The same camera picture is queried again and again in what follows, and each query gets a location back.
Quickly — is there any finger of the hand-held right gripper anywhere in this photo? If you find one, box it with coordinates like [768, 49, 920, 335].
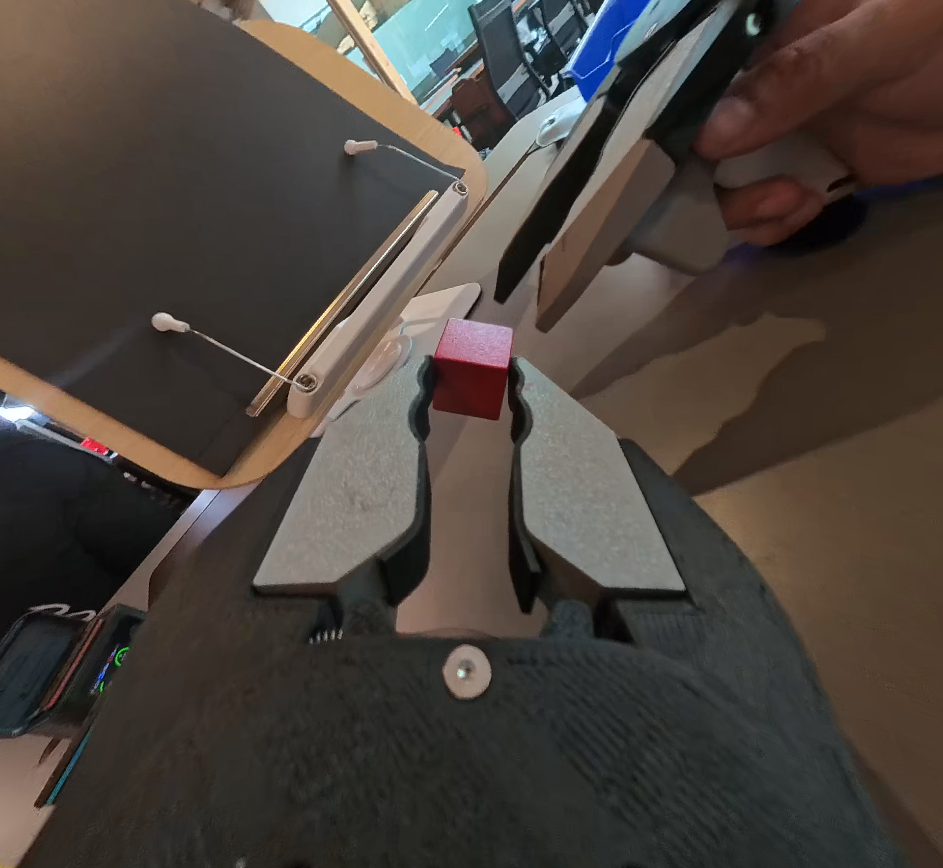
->
[535, 12, 751, 333]
[492, 0, 732, 305]

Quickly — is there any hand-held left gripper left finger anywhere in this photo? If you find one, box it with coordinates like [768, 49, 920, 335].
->
[252, 354, 432, 609]

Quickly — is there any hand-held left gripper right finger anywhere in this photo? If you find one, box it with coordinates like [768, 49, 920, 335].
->
[508, 356, 690, 615]

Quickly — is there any red cube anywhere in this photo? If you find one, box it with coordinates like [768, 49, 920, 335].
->
[431, 318, 514, 421]

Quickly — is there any person's right hand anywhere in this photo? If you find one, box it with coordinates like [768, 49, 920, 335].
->
[696, 0, 943, 246]

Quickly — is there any small white device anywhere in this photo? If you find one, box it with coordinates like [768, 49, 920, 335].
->
[536, 109, 586, 147]

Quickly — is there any black office chair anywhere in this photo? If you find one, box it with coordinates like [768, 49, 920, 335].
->
[532, 0, 590, 74]
[468, 0, 550, 119]

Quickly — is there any blue plastic bin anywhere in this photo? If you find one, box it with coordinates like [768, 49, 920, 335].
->
[563, 0, 943, 103]

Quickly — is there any dark bag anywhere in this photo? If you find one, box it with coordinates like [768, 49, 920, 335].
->
[0, 434, 194, 626]

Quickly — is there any dark power bank with display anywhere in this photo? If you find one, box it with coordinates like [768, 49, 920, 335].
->
[0, 606, 146, 740]

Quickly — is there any book stand with black board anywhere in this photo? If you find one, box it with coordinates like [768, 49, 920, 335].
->
[0, 0, 489, 489]

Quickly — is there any small black box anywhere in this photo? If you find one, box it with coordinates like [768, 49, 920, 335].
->
[35, 724, 93, 810]

